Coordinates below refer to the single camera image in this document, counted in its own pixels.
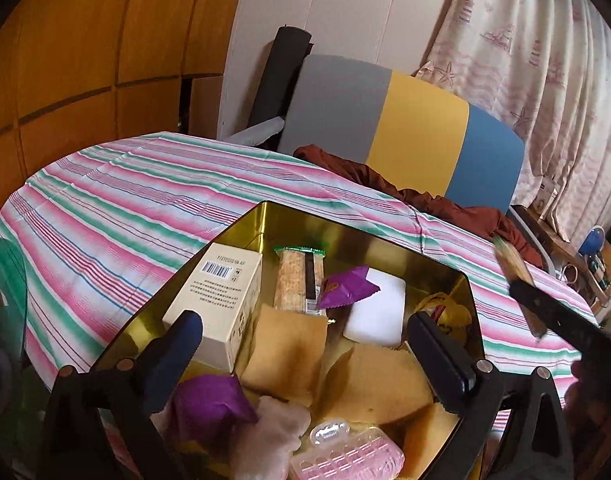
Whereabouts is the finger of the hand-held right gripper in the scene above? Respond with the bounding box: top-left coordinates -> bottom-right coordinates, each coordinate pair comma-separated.
509,280 -> 611,356

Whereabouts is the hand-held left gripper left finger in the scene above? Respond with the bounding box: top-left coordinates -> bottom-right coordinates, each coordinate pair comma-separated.
36,310 -> 203,480

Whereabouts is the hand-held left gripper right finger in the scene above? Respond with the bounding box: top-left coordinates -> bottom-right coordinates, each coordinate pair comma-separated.
407,312 -> 575,480

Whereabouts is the yellow snack packet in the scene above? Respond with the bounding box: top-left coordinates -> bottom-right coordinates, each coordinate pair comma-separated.
415,292 -> 473,351

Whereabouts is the purple candy wrapper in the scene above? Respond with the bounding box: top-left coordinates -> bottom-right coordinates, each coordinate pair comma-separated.
318,266 -> 381,310
173,375 -> 259,442

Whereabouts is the cream cardboard box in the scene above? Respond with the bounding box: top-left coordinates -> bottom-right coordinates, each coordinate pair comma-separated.
163,242 -> 264,374

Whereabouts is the white sponge block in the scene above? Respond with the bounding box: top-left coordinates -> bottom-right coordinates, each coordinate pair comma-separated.
343,267 -> 406,347

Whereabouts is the gold tin box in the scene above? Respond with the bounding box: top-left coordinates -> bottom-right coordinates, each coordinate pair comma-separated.
93,201 -> 486,480

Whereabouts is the clear plastic-wrapped bundle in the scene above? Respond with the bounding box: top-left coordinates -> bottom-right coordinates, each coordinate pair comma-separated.
226,395 -> 311,480

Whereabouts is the pink plastic case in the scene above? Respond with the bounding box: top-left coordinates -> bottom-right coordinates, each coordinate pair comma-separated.
290,425 -> 405,480

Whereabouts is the snack bar with black label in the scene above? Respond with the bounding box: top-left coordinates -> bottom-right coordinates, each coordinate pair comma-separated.
273,245 -> 329,317

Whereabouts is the person's right hand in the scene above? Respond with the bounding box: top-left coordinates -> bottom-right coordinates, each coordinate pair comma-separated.
564,357 -> 611,441

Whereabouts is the wooden shelf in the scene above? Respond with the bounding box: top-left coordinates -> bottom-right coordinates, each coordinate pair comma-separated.
515,204 -> 611,311

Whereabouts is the small printed carton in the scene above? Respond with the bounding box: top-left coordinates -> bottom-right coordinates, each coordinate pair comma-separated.
533,180 -> 561,221

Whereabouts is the red-brown cloth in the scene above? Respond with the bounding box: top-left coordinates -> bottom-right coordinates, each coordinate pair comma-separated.
293,144 -> 543,268

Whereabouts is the striped tablecloth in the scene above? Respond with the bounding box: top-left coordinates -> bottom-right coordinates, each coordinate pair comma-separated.
0,131 -> 599,480

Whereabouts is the grey yellow blue chair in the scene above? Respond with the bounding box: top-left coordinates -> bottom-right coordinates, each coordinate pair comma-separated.
218,54 -> 556,275

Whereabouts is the printed pink curtain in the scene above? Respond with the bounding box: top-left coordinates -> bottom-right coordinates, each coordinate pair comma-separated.
413,0 -> 611,241

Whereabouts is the black rolled mat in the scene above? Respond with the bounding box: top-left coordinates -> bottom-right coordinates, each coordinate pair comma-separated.
248,25 -> 313,128

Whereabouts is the wooden wardrobe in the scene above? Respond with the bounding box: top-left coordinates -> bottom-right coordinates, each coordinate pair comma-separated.
0,0 -> 251,221

